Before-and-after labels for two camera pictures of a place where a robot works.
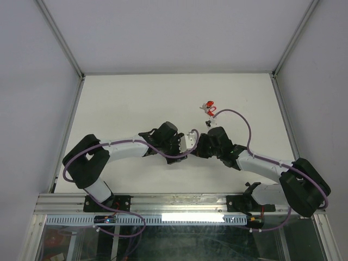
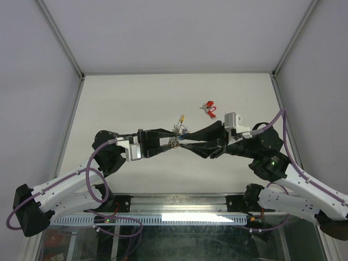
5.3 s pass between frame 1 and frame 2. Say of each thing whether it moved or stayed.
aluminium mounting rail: stayed
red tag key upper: stayed
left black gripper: moved
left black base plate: stayed
